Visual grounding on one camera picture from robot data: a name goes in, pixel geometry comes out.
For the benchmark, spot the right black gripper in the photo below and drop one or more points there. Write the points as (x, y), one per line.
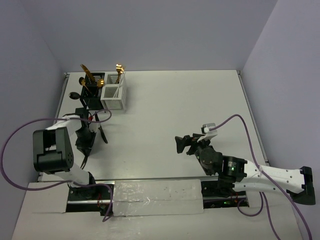
(182, 142)

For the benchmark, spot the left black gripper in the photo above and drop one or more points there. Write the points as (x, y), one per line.
(85, 148)

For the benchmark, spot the black knife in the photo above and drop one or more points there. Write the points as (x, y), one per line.
(84, 162)
(102, 133)

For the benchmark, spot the black spoon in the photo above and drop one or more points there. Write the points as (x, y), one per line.
(77, 96)

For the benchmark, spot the gold spoon green handle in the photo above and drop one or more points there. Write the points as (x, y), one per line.
(100, 83)
(82, 82)

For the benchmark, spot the gold knife green handle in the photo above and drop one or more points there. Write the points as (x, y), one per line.
(88, 73)

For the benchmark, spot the gold fork green handle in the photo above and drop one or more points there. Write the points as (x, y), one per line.
(122, 71)
(118, 67)

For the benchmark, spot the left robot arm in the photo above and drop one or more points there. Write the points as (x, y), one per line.
(53, 152)

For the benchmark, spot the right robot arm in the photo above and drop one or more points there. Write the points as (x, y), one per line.
(237, 175)

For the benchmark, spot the black utensil caddy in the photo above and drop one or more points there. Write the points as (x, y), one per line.
(93, 98)

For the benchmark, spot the white utensil caddy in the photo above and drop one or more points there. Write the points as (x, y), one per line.
(108, 91)

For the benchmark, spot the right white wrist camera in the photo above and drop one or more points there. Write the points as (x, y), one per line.
(208, 132)

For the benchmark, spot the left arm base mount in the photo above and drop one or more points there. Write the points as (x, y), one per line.
(90, 199)

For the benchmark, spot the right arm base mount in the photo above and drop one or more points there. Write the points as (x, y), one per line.
(215, 198)

